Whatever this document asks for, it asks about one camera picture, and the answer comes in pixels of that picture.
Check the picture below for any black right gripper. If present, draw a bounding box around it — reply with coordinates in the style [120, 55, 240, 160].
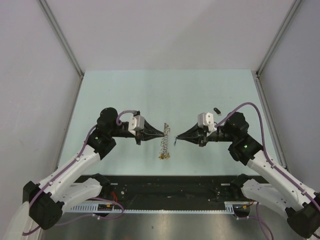
[177, 121, 236, 147]

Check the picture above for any left aluminium frame post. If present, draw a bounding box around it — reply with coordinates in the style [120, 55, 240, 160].
[37, 0, 85, 78]

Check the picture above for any steel disc with key rings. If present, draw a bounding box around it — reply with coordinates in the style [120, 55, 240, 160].
[159, 123, 171, 156]

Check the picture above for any aluminium frame post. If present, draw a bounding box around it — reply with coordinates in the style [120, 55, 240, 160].
[254, 0, 303, 78]
[37, 0, 85, 78]

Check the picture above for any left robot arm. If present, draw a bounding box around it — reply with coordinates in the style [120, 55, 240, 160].
[22, 107, 165, 230]

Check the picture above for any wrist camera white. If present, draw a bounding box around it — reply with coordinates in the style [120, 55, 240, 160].
[197, 112, 217, 134]
[128, 111, 145, 135]

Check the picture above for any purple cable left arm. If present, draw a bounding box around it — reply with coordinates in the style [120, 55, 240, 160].
[21, 109, 140, 236]

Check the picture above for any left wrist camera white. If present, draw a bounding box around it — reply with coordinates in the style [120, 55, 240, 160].
[128, 111, 145, 135]

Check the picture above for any grey slotted cable duct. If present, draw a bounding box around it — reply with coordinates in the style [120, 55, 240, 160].
[66, 201, 234, 214]

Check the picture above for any right aluminium frame post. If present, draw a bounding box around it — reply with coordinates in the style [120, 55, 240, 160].
[254, 0, 303, 78]

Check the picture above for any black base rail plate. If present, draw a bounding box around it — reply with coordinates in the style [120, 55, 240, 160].
[99, 174, 253, 204]

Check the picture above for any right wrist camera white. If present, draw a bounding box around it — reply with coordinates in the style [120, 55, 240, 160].
[197, 112, 217, 134]

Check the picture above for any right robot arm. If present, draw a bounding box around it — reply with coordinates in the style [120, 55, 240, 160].
[176, 112, 320, 239]

